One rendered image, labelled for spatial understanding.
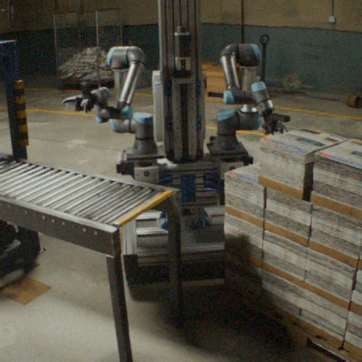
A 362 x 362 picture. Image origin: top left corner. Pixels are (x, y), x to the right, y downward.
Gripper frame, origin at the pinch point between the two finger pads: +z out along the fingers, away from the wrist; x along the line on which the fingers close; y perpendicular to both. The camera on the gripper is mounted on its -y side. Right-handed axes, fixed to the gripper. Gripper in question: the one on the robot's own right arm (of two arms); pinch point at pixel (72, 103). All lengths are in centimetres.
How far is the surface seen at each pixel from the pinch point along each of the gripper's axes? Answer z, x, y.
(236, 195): -25, -84, 40
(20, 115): -44, 70, 29
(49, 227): 39, -13, 49
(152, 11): -758, 294, 8
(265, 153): -16, -97, 11
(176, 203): -4, -60, 42
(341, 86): -689, -115, 83
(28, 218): 37, 1, 50
